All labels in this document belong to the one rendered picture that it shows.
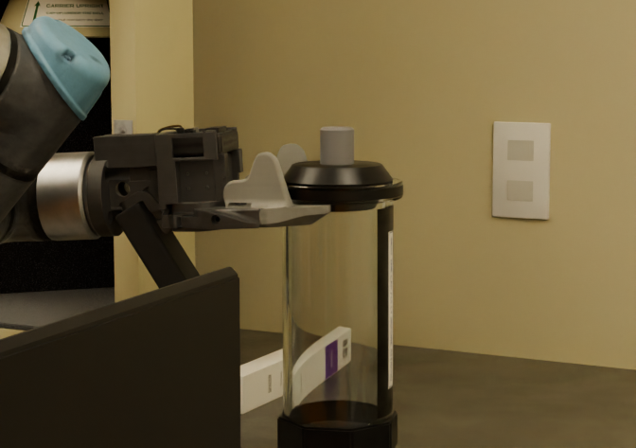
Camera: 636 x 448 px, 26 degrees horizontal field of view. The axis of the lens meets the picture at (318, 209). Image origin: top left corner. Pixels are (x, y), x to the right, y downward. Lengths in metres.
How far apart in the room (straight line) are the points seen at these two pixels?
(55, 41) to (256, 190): 0.20
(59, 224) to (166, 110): 0.29
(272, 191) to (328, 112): 0.66
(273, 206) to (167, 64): 0.37
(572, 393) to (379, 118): 0.44
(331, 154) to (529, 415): 0.42
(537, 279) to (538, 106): 0.21
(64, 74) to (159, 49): 0.37
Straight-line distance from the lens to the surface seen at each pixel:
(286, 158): 1.19
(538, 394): 1.50
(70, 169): 1.17
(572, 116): 1.64
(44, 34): 1.05
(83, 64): 1.05
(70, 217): 1.16
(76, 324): 0.45
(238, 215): 1.10
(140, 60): 1.38
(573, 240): 1.65
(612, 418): 1.42
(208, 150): 1.12
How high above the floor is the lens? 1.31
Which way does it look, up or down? 7 degrees down
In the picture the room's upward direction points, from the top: straight up
